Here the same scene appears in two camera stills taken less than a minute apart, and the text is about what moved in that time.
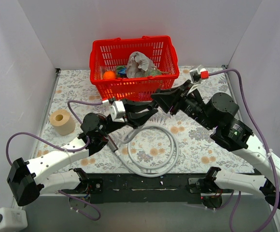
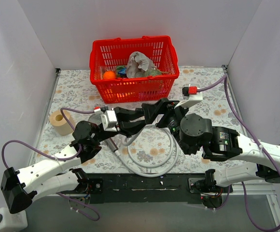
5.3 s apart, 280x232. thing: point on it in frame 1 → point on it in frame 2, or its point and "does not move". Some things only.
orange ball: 109,75 does not move
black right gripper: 176,101 → 164,112
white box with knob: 4,219 does not move
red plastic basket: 133,69 does not move
